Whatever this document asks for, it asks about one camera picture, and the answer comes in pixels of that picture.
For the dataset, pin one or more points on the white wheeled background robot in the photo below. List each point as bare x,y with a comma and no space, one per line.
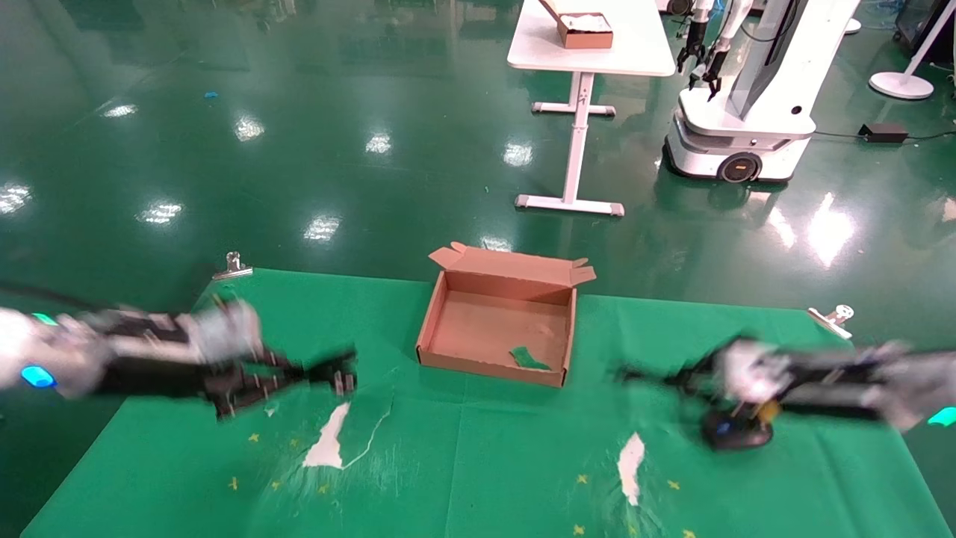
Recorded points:
754,127

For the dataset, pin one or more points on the small white round base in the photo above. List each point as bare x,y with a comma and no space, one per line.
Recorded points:
852,27

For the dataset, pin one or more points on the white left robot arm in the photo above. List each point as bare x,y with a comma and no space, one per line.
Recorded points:
67,359

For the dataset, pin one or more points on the small green tape scrap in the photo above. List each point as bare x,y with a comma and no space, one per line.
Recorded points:
529,360

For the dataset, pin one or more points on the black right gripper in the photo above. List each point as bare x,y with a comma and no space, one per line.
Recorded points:
829,385

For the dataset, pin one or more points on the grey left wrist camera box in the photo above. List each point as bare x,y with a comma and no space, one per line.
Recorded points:
224,332

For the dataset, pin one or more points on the black background robot gripper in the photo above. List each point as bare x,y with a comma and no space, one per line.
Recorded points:
692,48
713,71

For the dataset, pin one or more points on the silver metal binder clip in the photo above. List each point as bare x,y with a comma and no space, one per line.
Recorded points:
233,269
833,320

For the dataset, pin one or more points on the white table with legs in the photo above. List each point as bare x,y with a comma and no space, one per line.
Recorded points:
635,45

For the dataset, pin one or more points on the small brown cardboard box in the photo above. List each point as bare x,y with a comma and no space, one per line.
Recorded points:
586,39

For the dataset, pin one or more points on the black round wheel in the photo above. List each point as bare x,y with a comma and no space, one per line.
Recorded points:
678,6

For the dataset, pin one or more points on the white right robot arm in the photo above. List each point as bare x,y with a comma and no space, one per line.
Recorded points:
919,381

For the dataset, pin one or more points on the open brown cardboard box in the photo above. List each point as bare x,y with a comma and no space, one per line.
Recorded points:
485,329

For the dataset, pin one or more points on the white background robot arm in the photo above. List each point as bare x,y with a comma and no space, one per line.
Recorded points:
733,19
702,11

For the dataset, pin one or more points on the dark cabinet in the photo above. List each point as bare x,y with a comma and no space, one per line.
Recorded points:
915,22

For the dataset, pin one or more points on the white floor stand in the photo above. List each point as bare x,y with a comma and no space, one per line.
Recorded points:
901,86

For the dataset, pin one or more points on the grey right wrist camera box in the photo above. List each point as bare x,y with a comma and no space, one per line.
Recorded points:
750,370

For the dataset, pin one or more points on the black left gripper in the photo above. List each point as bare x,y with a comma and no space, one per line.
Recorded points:
149,373

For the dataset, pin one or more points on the white contents of small box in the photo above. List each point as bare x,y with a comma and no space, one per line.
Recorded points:
586,22

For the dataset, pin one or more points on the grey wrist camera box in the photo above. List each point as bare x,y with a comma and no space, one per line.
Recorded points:
224,332
750,370

